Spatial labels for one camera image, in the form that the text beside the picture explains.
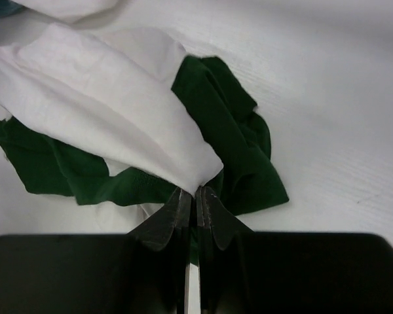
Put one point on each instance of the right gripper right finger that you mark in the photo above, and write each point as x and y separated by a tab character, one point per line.
221	225

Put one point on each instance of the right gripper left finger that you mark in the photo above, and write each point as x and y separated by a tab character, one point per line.
170	224

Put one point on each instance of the green and white raglan t-shirt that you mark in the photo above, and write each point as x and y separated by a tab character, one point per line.
122	120

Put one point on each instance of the white Coca-Cola t-shirt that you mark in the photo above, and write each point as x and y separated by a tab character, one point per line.
68	11

